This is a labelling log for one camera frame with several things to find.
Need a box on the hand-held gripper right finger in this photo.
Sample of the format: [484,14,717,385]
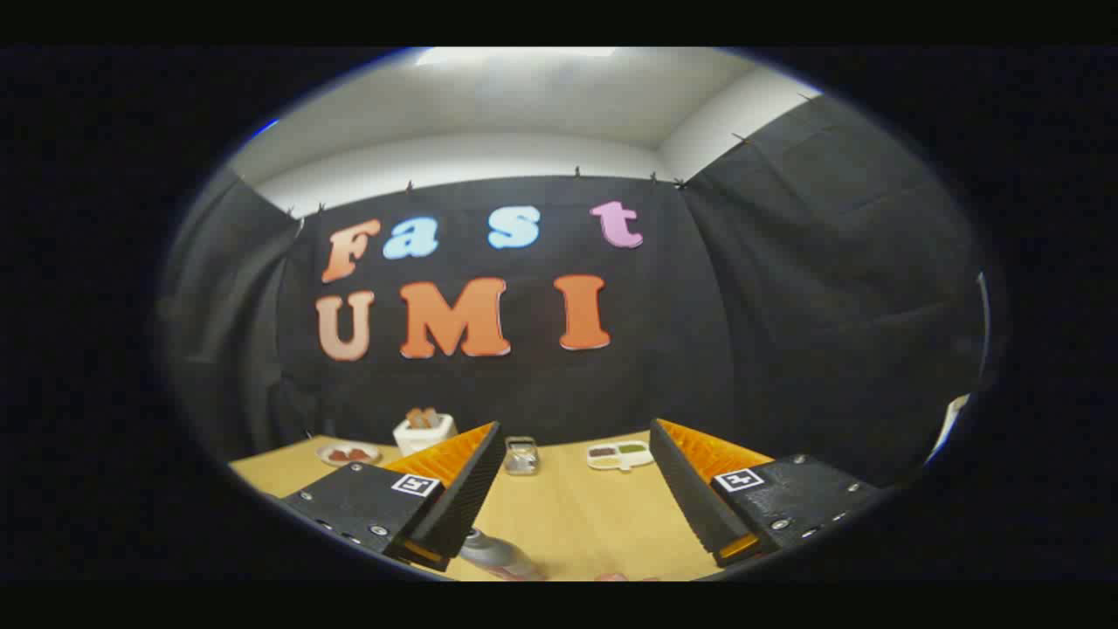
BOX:
[649,418,883,569]

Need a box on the white divided condiment dish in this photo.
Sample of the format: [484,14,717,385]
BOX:
[586,441,655,473]

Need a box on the silver juice bottle pink label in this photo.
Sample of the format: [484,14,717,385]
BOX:
[460,527,547,582]

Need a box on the small white plate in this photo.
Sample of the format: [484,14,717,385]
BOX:
[316,441,383,467]

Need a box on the wooden table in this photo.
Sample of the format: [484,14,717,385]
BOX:
[229,430,726,582]

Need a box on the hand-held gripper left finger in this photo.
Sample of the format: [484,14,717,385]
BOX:
[278,421,507,574]

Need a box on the white square container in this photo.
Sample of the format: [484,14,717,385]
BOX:
[393,408,458,457]

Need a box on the black backdrop cloth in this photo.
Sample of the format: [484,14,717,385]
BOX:
[157,94,988,490]

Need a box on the metal wire holder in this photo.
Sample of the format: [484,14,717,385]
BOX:
[504,436,540,476]

